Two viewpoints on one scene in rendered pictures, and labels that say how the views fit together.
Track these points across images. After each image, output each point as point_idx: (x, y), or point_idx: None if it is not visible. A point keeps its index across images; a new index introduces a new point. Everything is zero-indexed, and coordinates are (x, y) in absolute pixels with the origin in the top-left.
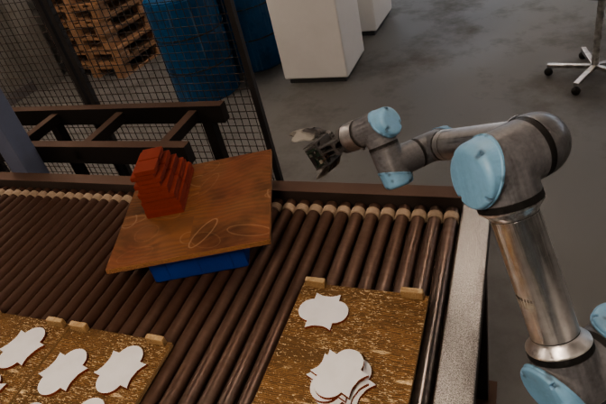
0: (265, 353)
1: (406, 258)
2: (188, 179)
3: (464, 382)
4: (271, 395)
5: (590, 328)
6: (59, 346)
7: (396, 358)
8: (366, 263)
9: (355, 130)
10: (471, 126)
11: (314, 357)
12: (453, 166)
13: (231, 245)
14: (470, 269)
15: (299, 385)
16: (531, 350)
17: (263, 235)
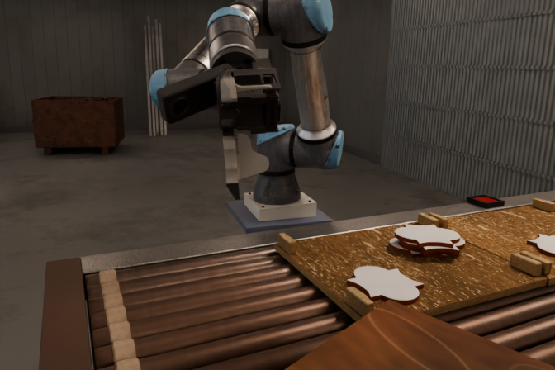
0: (493, 312)
1: (225, 277)
2: None
3: (334, 224)
4: (507, 274)
5: (289, 134)
6: None
7: (362, 238)
8: (263, 303)
9: (252, 36)
10: None
11: (435, 270)
12: (321, 5)
13: (483, 339)
14: (206, 245)
15: (469, 265)
16: (333, 128)
17: (393, 310)
